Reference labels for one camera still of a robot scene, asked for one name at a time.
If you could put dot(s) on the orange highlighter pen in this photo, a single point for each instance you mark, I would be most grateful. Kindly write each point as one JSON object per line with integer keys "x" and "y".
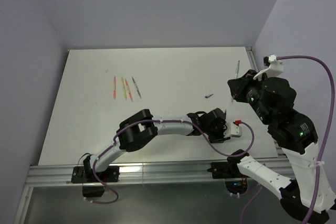
{"x": 114, "y": 87}

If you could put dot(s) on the yellow highlighter pen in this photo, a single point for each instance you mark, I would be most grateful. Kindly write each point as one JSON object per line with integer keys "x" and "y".
{"x": 123, "y": 88}

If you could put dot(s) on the purple highlighter pen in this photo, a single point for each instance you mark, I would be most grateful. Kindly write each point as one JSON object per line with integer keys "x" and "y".
{"x": 136, "y": 87}

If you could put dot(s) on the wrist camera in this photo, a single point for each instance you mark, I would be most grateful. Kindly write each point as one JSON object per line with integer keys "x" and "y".
{"x": 274, "y": 68}
{"x": 233, "y": 130}

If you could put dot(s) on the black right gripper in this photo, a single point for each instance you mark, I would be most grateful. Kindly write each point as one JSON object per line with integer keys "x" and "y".
{"x": 237, "y": 85}

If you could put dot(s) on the pink highlighter pen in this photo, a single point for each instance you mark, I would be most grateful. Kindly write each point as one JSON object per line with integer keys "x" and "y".
{"x": 128, "y": 90}

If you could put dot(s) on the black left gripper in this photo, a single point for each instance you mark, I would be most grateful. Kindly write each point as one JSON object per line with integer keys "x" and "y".
{"x": 220, "y": 139}

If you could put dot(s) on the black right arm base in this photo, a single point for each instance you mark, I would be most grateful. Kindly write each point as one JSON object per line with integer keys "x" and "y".
{"x": 235, "y": 181}

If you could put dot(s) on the aluminium front rail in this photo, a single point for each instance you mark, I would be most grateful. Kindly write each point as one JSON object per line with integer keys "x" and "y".
{"x": 130, "y": 173}

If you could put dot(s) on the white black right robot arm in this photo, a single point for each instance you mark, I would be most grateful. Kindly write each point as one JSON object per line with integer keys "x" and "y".
{"x": 308, "y": 197}

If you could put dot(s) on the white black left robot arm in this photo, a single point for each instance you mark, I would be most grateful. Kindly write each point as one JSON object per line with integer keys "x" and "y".
{"x": 137, "y": 131}

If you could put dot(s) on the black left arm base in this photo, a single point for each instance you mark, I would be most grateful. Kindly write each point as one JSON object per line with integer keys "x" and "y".
{"x": 92, "y": 188}

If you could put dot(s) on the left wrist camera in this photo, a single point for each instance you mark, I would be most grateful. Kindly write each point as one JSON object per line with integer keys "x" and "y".
{"x": 233, "y": 130}

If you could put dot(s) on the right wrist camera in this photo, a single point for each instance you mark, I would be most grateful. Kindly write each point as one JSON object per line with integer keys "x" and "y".
{"x": 274, "y": 68}

